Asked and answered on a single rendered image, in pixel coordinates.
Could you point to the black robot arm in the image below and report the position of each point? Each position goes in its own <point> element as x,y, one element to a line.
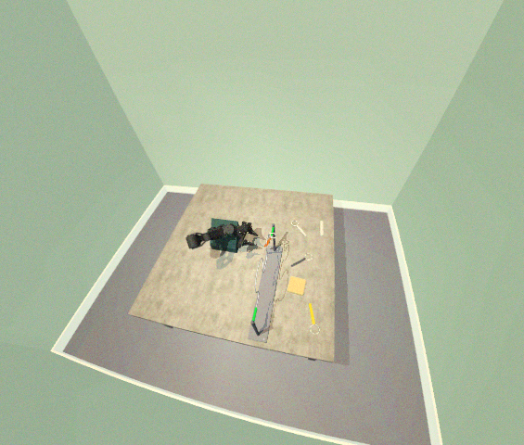
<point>194,241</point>

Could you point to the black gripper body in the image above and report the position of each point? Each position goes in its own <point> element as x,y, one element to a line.
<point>241,241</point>

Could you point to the tan flat block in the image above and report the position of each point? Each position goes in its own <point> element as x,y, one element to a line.
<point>296,285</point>

